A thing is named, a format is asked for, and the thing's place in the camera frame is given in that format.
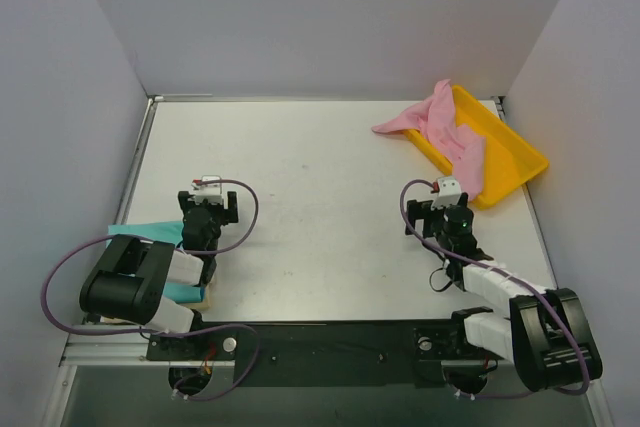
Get pink t shirt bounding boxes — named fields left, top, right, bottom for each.
left=371, top=79, right=486, bottom=200

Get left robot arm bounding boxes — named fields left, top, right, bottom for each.
left=79, top=184, right=238, bottom=359

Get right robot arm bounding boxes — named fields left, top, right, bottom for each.
left=400, top=194, right=603, bottom=396

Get teal folded t shirt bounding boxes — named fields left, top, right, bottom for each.
left=108, top=221, right=205, bottom=304

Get yellow plastic tray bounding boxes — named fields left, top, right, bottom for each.
left=393, top=85, right=549, bottom=209

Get beige folded t shirt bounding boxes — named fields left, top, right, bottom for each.
left=100, top=281, right=215, bottom=325

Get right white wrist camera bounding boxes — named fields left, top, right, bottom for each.
left=431, top=176, right=462, bottom=210

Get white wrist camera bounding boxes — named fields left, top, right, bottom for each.
left=431, top=176, right=462, bottom=210
left=190, top=175, right=224, bottom=205

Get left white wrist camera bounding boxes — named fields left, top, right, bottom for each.
left=190, top=175, right=224, bottom=205

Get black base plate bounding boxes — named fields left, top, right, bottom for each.
left=147, top=319, right=500, bottom=390

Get aluminium rail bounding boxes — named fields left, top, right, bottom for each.
left=59, top=324, right=236, bottom=367

